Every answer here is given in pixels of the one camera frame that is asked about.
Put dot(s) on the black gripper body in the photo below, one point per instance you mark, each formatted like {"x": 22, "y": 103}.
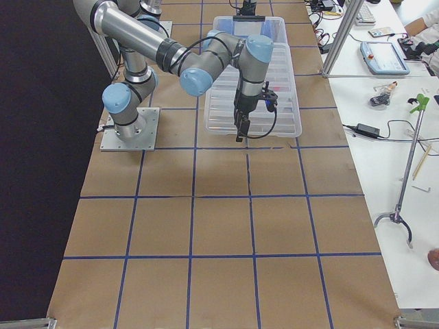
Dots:
{"x": 248, "y": 5}
{"x": 245, "y": 103}

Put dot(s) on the green handled reacher grabber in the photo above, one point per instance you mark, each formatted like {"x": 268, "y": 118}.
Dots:
{"x": 395, "y": 215}

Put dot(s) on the teach pendant tablet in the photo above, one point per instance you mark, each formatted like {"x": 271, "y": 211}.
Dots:
{"x": 383, "y": 58}

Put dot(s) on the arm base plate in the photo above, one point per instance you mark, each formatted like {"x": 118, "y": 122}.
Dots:
{"x": 141, "y": 135}
{"x": 161, "y": 31}

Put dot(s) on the aluminium frame post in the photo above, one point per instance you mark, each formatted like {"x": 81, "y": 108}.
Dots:
{"x": 340, "y": 38}

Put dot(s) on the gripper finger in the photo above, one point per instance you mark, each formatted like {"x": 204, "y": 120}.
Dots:
{"x": 242, "y": 129}

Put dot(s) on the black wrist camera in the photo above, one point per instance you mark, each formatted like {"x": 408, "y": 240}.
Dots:
{"x": 269, "y": 97}

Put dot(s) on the clear plastic storage box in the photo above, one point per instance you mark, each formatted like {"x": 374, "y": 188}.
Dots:
{"x": 273, "y": 27}

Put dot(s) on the black power adapter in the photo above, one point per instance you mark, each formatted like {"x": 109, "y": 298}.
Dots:
{"x": 366, "y": 130}

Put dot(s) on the black box latch handle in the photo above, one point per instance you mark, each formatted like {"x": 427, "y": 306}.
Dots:
{"x": 248, "y": 18}

